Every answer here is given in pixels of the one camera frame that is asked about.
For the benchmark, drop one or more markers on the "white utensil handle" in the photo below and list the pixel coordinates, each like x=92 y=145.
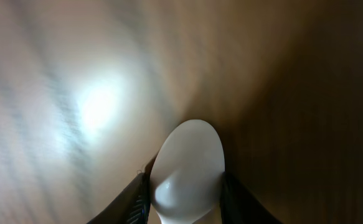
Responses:
x=186 y=177

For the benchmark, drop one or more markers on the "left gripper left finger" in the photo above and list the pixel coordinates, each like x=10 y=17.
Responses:
x=131 y=206

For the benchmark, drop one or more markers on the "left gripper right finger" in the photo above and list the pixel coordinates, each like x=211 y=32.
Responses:
x=239 y=206

